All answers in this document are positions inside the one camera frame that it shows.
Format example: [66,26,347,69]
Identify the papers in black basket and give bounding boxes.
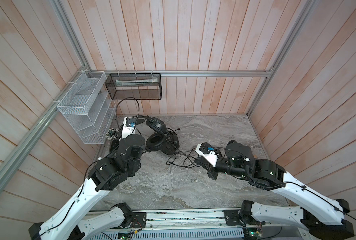
[114,78,159,87]

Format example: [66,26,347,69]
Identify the black wire mesh wall basket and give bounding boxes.
[105,73,162,101]

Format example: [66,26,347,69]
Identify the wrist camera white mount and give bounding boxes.
[195,142,222,168]
[121,117,136,139]

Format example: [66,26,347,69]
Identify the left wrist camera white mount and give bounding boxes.
[121,117,136,139]

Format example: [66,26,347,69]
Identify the large black gaming headset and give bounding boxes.
[160,128,180,156]

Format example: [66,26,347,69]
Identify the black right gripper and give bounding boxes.
[193,150,248,180]

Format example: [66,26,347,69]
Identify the small black wired headphones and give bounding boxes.
[121,116,200,169]

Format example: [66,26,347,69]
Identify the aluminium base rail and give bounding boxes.
[93,208,313,240]

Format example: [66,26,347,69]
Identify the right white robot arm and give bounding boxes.
[195,140,354,240]

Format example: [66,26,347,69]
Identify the white wire mesh wall shelf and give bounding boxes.
[58,71,114,145]

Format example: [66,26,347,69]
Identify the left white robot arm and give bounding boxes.
[29,134,145,240]

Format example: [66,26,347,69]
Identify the clear cup of pencils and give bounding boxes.
[105,128,121,141]

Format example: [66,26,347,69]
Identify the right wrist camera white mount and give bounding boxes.
[195,142,222,168]

